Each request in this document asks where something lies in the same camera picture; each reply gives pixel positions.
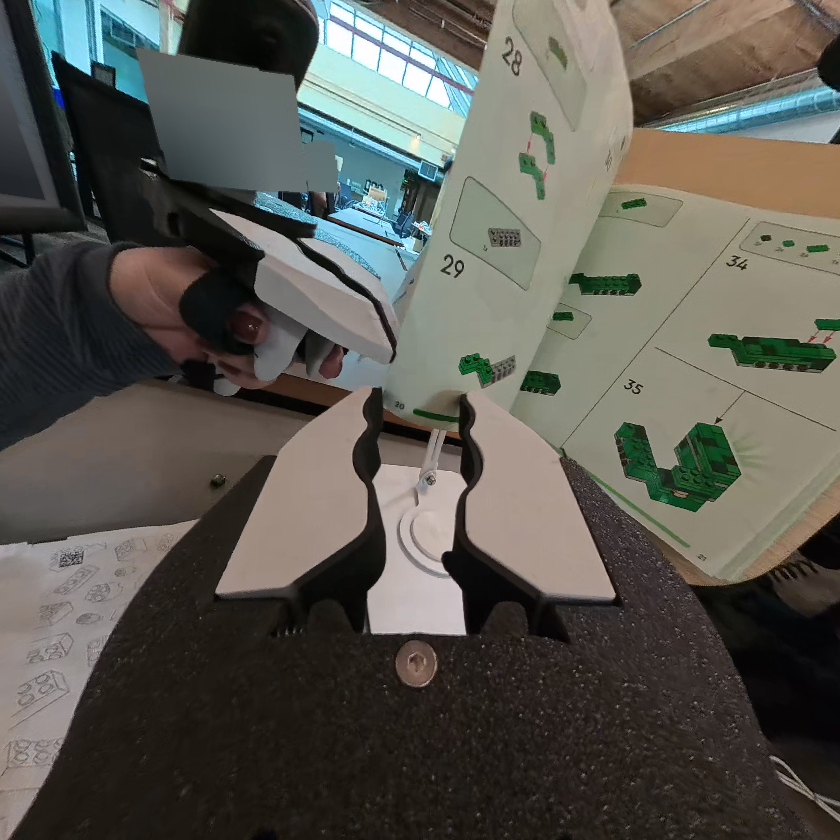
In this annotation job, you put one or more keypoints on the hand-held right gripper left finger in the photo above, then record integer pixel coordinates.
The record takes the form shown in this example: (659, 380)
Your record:
(302, 518)

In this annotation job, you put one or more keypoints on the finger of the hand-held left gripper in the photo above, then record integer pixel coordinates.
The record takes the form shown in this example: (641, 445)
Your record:
(315, 295)
(354, 266)

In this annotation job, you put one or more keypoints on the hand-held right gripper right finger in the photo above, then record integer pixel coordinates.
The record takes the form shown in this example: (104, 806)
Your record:
(531, 525)

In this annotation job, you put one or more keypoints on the brick instruction booklet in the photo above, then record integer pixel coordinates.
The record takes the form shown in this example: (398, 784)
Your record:
(656, 361)

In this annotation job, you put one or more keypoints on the wooden book stand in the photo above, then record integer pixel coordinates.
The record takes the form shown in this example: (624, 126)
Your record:
(722, 164)

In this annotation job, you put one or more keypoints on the person's left forearm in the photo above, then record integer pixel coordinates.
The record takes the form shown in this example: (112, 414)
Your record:
(59, 328)

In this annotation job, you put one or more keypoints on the person's left hand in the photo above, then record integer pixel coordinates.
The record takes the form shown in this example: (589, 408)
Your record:
(151, 289)

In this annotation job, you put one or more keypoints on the black office chair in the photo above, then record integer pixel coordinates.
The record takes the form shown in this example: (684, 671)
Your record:
(98, 131)

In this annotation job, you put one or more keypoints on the grey computer monitor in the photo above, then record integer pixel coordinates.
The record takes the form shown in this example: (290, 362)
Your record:
(26, 131)

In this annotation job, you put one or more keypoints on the white printed paper bag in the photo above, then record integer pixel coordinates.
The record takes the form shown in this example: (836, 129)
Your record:
(52, 623)

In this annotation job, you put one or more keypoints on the silver ventilation duct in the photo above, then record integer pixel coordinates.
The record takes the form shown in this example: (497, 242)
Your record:
(754, 108)

